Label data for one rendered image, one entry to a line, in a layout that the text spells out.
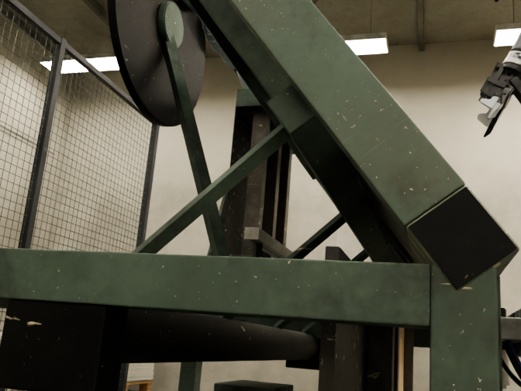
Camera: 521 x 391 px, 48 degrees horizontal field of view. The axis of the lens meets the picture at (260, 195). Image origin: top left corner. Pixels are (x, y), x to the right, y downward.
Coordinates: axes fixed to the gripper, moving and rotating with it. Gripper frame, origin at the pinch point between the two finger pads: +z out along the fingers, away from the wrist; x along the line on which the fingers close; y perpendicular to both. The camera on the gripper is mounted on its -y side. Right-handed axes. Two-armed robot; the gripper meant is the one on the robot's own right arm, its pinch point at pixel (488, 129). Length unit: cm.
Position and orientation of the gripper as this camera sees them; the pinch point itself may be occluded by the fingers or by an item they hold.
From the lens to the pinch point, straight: 184.7
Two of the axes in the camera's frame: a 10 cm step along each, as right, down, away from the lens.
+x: -2.8, -2.6, -9.3
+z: -5.1, 8.5, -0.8
